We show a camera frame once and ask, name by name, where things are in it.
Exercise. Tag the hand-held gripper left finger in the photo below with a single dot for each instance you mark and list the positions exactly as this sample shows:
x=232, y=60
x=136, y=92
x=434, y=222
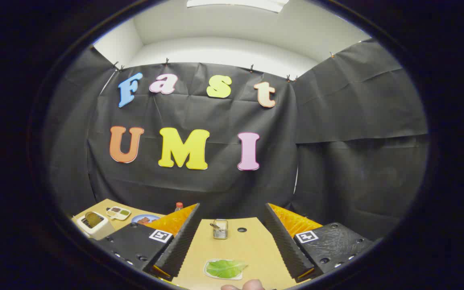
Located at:
x=181, y=241

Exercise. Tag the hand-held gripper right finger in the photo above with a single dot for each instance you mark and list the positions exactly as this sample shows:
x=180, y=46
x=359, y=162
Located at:
x=282, y=241

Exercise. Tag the round brown bread slice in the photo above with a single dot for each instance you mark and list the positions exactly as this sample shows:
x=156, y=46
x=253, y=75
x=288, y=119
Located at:
x=92, y=219

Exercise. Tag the clear red-capped water bottle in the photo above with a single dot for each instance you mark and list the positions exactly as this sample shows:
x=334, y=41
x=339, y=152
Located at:
x=179, y=207

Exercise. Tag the blue plate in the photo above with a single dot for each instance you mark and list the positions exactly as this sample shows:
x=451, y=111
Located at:
x=153, y=218

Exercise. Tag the brown meat slice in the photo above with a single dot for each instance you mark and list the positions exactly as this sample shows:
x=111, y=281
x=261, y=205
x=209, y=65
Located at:
x=143, y=220

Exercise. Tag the white condiment tray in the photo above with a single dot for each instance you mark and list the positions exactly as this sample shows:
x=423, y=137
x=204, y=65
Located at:
x=118, y=213

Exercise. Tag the cream toaster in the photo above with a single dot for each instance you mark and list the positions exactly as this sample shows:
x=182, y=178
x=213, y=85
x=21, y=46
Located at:
x=99, y=231

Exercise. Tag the ceiling light panel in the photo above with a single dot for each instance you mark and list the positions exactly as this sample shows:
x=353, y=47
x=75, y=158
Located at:
x=236, y=4

